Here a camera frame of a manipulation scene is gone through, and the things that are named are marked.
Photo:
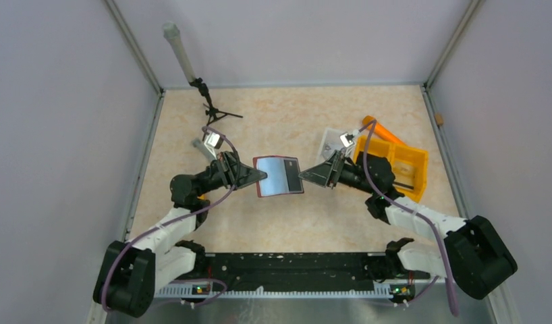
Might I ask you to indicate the yellow plastic double bin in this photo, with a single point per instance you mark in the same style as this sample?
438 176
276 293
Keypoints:
409 166

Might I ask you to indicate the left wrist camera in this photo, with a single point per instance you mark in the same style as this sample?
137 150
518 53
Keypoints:
213 141

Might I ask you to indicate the orange plastic cylinder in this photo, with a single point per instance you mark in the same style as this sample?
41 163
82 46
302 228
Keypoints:
381 131

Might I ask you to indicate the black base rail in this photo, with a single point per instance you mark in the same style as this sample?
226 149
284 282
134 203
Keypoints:
301 272

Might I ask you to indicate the small brown wall knob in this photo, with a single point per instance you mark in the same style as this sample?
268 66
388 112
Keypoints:
438 119

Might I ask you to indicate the dark grey credit card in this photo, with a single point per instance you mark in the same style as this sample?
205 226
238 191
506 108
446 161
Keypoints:
292 171

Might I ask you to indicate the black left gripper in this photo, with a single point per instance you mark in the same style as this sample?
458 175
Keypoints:
232 171

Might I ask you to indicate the grey tube on tripod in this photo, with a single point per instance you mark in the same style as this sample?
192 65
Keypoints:
171 33

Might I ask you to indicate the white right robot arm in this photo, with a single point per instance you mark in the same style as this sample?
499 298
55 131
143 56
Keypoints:
468 252

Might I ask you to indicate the grey toy block bar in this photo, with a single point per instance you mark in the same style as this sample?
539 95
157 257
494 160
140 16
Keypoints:
204 149

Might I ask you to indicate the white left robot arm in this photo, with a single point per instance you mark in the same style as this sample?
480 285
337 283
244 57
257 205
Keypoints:
133 271

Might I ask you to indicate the black mini tripod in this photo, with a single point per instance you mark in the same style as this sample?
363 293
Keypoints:
214 114

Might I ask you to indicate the silver card in white bin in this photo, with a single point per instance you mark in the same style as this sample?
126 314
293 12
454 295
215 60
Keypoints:
330 143

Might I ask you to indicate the red card holder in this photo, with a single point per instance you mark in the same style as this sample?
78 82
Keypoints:
276 183

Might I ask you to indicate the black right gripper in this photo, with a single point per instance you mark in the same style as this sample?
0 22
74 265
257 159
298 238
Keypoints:
336 169

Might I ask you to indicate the white plastic bin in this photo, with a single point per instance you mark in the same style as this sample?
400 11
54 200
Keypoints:
349 152

